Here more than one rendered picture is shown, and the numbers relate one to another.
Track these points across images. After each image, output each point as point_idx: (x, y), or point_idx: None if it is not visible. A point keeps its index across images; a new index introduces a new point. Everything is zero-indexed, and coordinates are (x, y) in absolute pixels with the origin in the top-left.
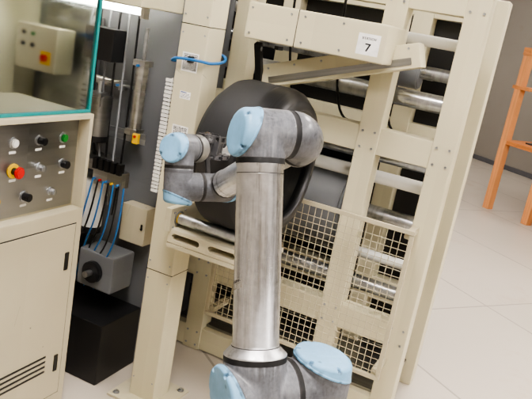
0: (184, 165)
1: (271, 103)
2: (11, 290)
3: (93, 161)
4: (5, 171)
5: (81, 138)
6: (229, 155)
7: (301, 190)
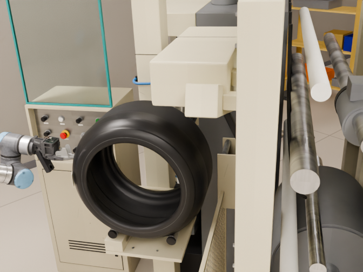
0: (0, 154)
1: (95, 125)
2: (70, 197)
3: None
4: (60, 133)
5: None
6: (62, 157)
7: (174, 213)
